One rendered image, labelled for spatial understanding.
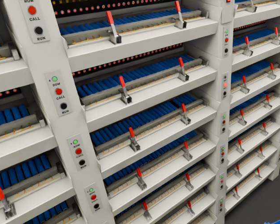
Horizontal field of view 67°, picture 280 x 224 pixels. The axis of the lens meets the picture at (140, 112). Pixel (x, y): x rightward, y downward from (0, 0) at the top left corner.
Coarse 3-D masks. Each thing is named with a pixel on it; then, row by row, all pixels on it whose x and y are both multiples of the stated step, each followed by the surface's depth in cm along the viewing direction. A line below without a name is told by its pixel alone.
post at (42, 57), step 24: (0, 0) 51; (48, 0) 49; (24, 24) 48; (48, 24) 50; (24, 48) 49; (48, 48) 52; (48, 96) 55; (72, 96) 58; (72, 120) 60; (72, 168) 65; (96, 168) 70; (96, 216) 76
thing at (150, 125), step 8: (192, 104) 98; (176, 112) 93; (152, 120) 89; (160, 120) 89; (136, 128) 85; (144, 128) 86; (152, 128) 87; (120, 136) 81; (136, 136) 83; (104, 144) 78; (112, 144) 79
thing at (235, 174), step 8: (264, 144) 157; (272, 144) 158; (256, 152) 152; (264, 152) 153; (272, 152) 153; (240, 160) 143; (248, 160) 147; (256, 160) 147; (264, 160) 150; (232, 168) 139; (240, 168) 141; (248, 168) 141; (232, 176) 136; (240, 176) 134; (232, 184) 132
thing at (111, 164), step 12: (192, 96) 107; (204, 96) 102; (192, 108) 100; (204, 108) 100; (216, 108) 98; (168, 120) 93; (192, 120) 93; (204, 120) 97; (144, 132) 87; (156, 132) 87; (168, 132) 87; (180, 132) 89; (120, 144) 81; (144, 144) 82; (156, 144) 83; (96, 156) 73; (108, 156) 77; (120, 156) 77; (132, 156) 78; (108, 168) 73; (120, 168) 77
